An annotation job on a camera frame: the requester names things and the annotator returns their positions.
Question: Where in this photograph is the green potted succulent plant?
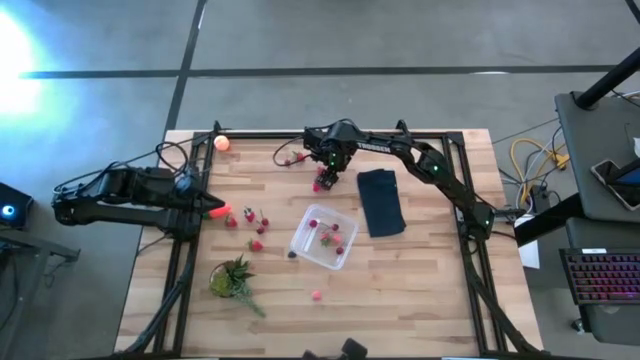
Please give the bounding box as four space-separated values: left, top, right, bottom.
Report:
208 253 267 319

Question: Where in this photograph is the orange carrot with green top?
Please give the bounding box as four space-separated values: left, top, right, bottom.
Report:
202 203 234 221

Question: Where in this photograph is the backlit rainbow keyboard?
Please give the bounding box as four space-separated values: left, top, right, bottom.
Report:
558 247 640 307

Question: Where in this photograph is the white paper sheet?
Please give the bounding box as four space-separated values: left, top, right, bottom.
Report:
516 213 542 271

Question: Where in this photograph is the black desk leg bar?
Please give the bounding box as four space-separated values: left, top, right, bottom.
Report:
513 192 586 249

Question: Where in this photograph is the black power adapter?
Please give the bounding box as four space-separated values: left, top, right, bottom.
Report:
528 184 552 215

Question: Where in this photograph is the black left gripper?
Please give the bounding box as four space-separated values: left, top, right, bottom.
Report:
174 183 226 215

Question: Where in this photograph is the dark grey desk top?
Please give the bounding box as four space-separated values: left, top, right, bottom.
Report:
564 217 640 347

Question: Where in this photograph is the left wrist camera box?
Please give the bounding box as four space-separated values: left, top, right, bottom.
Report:
172 172 197 196

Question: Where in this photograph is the light grey desk top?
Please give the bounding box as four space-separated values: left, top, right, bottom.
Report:
553 91 640 224

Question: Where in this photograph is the black aluminium frame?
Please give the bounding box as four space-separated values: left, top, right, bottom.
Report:
112 119 551 360

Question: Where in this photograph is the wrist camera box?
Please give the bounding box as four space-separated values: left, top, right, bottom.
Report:
303 126 329 154
172 172 197 196

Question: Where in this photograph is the clear plastic tupperware container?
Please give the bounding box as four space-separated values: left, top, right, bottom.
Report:
289 203 360 272

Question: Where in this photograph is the black device with blue light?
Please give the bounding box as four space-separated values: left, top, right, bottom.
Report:
0 181 35 232

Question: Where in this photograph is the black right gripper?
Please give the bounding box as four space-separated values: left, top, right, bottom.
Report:
316 119 361 192

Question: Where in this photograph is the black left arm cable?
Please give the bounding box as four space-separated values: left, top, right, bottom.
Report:
54 141 201 194

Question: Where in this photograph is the dark blue folded cloth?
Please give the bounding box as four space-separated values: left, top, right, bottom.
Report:
356 168 408 239

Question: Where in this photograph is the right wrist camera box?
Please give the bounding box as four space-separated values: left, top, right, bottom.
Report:
303 126 329 154

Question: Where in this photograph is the black pole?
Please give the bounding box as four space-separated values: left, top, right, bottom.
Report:
573 45 640 110

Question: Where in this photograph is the smartphone with tan case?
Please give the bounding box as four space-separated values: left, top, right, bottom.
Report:
590 158 640 212

